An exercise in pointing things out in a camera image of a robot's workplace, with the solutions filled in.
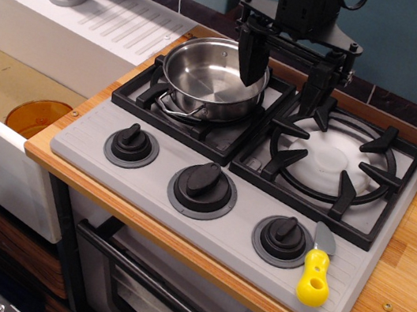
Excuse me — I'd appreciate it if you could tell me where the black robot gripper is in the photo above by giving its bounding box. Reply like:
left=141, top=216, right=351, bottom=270
left=238, top=0, right=367, bottom=119

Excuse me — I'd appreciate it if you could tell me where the stainless steel pot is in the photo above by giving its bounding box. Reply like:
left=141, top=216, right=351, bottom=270
left=163, top=37, right=270, bottom=122

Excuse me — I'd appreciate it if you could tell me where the black left burner grate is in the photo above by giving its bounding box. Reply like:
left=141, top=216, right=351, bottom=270
left=111, top=55, right=296, bottom=166

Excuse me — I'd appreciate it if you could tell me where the black burner grate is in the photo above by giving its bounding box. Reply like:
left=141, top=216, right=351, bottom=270
left=111, top=55, right=296, bottom=166
left=230, top=95, right=417, bottom=250

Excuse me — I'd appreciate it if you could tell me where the black right burner grate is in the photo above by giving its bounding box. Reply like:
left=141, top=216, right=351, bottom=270
left=230, top=95, right=417, bottom=250

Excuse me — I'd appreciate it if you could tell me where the grey toy stove top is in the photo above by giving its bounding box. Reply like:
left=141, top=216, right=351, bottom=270
left=51, top=60, right=417, bottom=312

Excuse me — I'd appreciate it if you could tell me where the black middle stove knob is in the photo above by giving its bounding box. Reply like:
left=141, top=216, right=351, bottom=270
left=167, top=162, right=238, bottom=220

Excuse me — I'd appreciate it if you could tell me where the black stove knob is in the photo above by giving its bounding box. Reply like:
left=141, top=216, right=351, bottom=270
left=251, top=216, right=314, bottom=269
left=103, top=123, right=160, bottom=169
left=167, top=162, right=238, bottom=220

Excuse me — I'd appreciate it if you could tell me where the black left stove knob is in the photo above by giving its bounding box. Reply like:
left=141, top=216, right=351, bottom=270
left=103, top=123, right=160, bottom=169

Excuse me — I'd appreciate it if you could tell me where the black right stove knob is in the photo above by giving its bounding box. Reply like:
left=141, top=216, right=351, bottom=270
left=251, top=216, right=314, bottom=269

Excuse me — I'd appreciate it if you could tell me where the white toy sink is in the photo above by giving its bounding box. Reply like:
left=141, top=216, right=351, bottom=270
left=0, top=0, right=194, bottom=243

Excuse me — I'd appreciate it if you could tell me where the orange plastic plate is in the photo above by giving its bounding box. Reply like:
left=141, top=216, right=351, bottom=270
left=4, top=100, right=73, bottom=139

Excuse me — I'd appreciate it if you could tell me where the toy oven door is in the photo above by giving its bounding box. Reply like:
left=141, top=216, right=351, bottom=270
left=74, top=216, right=253, bottom=312

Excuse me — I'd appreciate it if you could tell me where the yellow handled toy spatula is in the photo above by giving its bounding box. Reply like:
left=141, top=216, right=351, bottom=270
left=295, top=222, right=336, bottom=308

